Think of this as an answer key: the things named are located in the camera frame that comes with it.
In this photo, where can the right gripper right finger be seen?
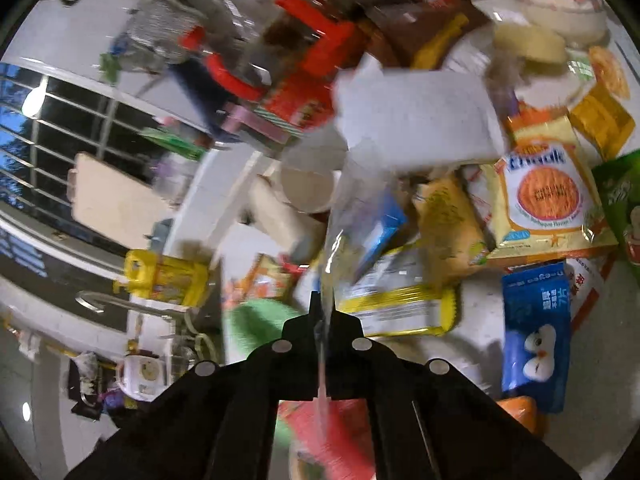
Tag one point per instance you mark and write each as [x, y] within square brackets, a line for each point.
[430, 421]

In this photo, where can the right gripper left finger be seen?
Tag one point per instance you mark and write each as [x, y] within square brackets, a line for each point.
[216, 422]

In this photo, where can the clear plastic bag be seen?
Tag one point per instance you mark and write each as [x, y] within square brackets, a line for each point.
[364, 217]

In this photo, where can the green fluffy cloth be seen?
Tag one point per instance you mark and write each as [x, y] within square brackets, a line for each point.
[256, 322]

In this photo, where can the yellow white noodle package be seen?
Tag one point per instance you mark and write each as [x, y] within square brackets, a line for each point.
[392, 298]

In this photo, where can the yellow detergent jug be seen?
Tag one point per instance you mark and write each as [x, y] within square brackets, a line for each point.
[152, 276]

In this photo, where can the blue penguin snack packet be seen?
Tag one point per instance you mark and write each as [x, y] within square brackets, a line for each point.
[536, 351]

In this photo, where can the steel faucet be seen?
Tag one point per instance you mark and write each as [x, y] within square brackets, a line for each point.
[97, 303]

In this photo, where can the wooden cutting board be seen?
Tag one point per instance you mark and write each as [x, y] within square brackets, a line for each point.
[113, 204]

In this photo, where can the orange cracker snack bag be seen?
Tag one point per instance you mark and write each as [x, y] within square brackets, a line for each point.
[545, 205]

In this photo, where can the white paper box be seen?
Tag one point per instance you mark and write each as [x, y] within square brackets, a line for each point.
[416, 119]

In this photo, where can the green cartoon snack bag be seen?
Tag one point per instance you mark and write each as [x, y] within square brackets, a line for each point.
[618, 183]

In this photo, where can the red cap oil bottle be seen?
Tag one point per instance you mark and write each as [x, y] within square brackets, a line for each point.
[302, 100]

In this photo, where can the yellow seasoning sachet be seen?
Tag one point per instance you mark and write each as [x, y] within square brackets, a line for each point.
[603, 121]

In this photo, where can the cream plastic lid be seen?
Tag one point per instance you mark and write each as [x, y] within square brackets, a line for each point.
[532, 42]

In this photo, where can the white ceramic bowl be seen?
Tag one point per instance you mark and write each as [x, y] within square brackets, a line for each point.
[579, 22]

